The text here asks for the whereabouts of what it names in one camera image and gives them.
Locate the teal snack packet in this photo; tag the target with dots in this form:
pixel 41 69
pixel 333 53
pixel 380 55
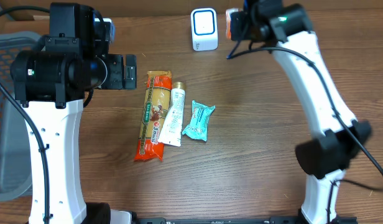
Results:
pixel 197 129

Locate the dark grey plastic basket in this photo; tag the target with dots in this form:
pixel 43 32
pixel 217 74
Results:
pixel 15 166

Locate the white barcode scanner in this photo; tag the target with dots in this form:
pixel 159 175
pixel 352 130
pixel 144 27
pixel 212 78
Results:
pixel 204 29

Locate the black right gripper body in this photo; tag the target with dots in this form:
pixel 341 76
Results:
pixel 240 30

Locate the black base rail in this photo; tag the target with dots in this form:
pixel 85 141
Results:
pixel 271 220

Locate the orange spaghetti packet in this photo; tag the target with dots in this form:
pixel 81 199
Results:
pixel 156 105

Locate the orange flame-print box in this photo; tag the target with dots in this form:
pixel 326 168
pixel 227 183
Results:
pixel 228 14

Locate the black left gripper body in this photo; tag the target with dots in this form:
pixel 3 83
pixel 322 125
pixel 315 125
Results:
pixel 130 72

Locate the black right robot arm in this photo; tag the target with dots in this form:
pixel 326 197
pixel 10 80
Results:
pixel 336 135

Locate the white tube gold cap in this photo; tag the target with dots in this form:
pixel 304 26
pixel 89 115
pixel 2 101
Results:
pixel 171 132

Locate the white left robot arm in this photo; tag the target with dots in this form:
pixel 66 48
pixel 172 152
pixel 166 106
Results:
pixel 52 84

